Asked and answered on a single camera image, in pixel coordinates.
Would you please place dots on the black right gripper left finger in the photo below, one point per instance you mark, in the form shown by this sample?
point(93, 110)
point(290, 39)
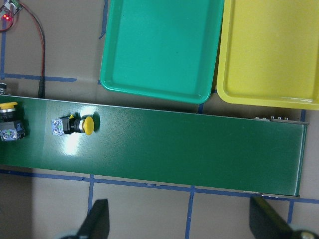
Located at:
point(97, 223)

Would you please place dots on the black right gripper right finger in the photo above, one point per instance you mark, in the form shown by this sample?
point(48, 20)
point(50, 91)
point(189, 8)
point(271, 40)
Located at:
point(266, 223)

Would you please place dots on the green conveyor belt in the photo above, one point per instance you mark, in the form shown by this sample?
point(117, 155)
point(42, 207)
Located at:
point(193, 149)

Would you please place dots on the yellow plastic tray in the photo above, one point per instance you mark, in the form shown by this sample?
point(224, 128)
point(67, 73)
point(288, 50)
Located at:
point(269, 53)

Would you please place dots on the green plastic tray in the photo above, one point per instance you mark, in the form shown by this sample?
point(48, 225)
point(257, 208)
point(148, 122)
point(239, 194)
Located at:
point(164, 49)

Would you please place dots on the small speed controller board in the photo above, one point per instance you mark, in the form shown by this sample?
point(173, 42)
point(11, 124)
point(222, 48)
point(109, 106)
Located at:
point(10, 9)

